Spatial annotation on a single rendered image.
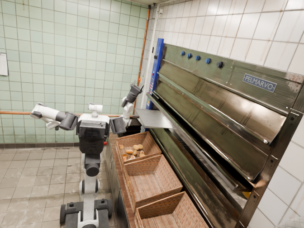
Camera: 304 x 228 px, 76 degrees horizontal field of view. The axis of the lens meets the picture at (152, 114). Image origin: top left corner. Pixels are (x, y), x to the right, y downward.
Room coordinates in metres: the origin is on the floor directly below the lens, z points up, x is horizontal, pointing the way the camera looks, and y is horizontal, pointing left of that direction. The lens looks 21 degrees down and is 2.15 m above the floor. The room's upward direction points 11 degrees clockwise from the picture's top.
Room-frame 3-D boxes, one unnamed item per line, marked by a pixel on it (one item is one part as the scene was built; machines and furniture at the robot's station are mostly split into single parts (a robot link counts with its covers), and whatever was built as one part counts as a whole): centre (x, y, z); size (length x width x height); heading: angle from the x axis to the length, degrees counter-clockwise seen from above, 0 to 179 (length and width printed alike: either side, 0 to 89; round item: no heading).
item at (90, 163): (1.49, 0.47, 1.00); 0.28 x 0.13 x 0.18; 22
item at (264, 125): (1.82, -0.35, 1.80); 1.79 x 0.11 x 0.19; 23
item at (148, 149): (2.25, 0.11, 0.72); 0.56 x 0.49 x 0.28; 22
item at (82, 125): (1.52, 0.48, 1.27); 0.34 x 0.30 x 0.36; 104
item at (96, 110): (1.58, 0.49, 1.47); 0.10 x 0.07 x 0.09; 104
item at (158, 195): (1.70, -0.11, 0.72); 0.56 x 0.49 x 0.28; 23
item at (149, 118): (2.32, -0.01, 1.19); 0.55 x 0.36 x 0.03; 22
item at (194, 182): (1.82, -0.35, 1.02); 1.79 x 0.11 x 0.19; 23
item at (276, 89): (1.83, -0.38, 1.99); 1.80 x 0.08 x 0.21; 23
